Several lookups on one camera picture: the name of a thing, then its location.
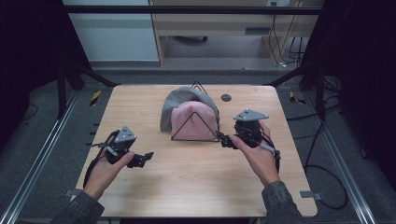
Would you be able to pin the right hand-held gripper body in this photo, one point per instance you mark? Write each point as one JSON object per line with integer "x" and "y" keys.
{"x": 250, "y": 115}

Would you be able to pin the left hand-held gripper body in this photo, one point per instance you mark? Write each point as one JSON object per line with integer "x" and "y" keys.
{"x": 124, "y": 135}

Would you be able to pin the pink beanie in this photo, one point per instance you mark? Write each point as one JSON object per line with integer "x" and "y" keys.
{"x": 194, "y": 121}

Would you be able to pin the grey beanie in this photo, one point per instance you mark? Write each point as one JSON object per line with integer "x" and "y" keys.
{"x": 179, "y": 96}

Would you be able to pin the person's left hand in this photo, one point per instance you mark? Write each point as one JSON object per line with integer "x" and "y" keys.
{"x": 104, "y": 175}

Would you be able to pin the person's right hand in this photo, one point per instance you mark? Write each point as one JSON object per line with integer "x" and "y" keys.
{"x": 260, "y": 161}

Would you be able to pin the dark round table grommet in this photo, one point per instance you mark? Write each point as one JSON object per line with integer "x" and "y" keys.
{"x": 226, "y": 98}

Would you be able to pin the yellow black tape strip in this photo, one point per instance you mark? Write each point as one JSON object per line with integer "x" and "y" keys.
{"x": 96, "y": 98}
{"x": 294, "y": 98}

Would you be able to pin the white panel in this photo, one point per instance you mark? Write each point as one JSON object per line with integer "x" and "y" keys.
{"x": 118, "y": 37}

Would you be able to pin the black curtain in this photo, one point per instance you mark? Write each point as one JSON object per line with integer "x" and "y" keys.
{"x": 31, "y": 46}
{"x": 367, "y": 62}

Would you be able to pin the metal table bracket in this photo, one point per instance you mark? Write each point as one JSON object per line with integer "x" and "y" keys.
{"x": 71, "y": 193}
{"x": 309, "y": 195}

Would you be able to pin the black frame stand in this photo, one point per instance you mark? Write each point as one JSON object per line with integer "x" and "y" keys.
{"x": 62, "y": 93}
{"x": 320, "y": 93}

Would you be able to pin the aluminium floor rail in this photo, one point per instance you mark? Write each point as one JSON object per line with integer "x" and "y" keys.
{"x": 342, "y": 161}
{"x": 37, "y": 161}

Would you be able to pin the black horizontal frame bar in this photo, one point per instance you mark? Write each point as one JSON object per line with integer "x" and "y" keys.
{"x": 186, "y": 10}

